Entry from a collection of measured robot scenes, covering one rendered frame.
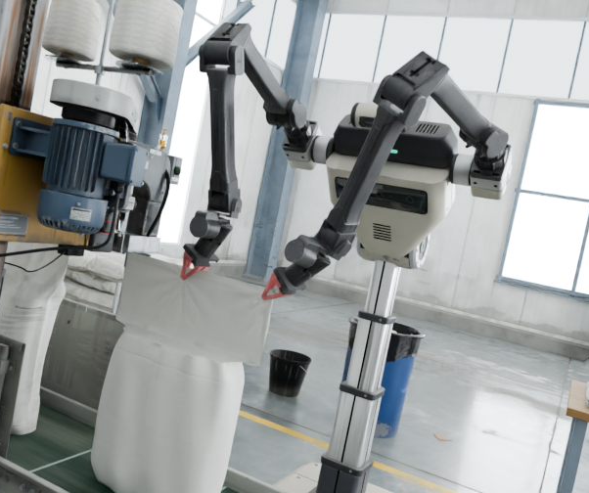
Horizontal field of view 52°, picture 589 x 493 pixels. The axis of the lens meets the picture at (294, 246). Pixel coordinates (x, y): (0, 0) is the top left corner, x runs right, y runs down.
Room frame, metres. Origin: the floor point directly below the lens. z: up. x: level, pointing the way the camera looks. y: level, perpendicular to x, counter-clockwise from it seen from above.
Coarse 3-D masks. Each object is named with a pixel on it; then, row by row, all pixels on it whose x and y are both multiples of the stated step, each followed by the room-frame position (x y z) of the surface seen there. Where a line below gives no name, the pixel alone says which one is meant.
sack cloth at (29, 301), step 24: (24, 264) 1.90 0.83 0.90; (24, 288) 1.83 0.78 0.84; (48, 288) 1.85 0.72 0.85; (0, 312) 1.83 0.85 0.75; (24, 312) 1.83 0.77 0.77; (48, 312) 1.89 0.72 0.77; (24, 336) 1.84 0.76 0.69; (48, 336) 1.92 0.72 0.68; (24, 360) 1.85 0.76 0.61; (24, 384) 1.86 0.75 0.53; (24, 408) 1.87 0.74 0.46; (24, 432) 1.85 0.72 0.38
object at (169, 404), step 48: (144, 288) 1.72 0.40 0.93; (192, 288) 1.64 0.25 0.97; (240, 288) 1.58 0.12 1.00; (144, 336) 1.63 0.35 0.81; (192, 336) 1.63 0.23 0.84; (240, 336) 1.57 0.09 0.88; (144, 384) 1.58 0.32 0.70; (192, 384) 1.52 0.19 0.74; (240, 384) 1.59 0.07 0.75; (96, 432) 1.65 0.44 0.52; (144, 432) 1.56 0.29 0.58; (192, 432) 1.51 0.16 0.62; (144, 480) 1.56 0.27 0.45; (192, 480) 1.51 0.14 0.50
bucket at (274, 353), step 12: (276, 360) 4.02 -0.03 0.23; (288, 360) 3.98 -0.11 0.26; (300, 360) 4.24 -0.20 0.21; (276, 372) 4.03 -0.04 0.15; (288, 372) 4.00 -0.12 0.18; (300, 372) 4.03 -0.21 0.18; (276, 384) 4.03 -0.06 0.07; (288, 384) 4.01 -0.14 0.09; (300, 384) 4.08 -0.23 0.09; (288, 396) 4.03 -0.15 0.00
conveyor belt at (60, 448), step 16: (48, 416) 2.03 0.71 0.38; (64, 416) 2.05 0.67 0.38; (32, 432) 1.88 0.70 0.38; (48, 432) 1.90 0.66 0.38; (64, 432) 1.92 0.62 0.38; (80, 432) 1.94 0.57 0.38; (16, 448) 1.75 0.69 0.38; (32, 448) 1.77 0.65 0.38; (48, 448) 1.79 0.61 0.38; (64, 448) 1.81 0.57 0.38; (80, 448) 1.83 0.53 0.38; (16, 464) 1.66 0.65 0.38; (32, 464) 1.68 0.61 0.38; (48, 464) 1.69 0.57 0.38; (64, 464) 1.71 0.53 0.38; (80, 464) 1.73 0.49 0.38; (48, 480) 1.60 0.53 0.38; (64, 480) 1.62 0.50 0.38; (80, 480) 1.64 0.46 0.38; (96, 480) 1.65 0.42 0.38
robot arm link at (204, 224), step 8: (240, 200) 1.60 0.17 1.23; (208, 208) 1.62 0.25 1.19; (232, 208) 1.59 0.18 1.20; (240, 208) 1.61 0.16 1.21; (200, 216) 1.54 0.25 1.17; (208, 216) 1.54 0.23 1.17; (216, 216) 1.57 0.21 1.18; (232, 216) 1.60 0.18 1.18; (192, 224) 1.54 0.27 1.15; (200, 224) 1.53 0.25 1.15; (208, 224) 1.53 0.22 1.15; (216, 224) 1.56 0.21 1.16; (192, 232) 1.54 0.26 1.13; (200, 232) 1.53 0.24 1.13; (208, 232) 1.53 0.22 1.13; (216, 232) 1.57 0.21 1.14
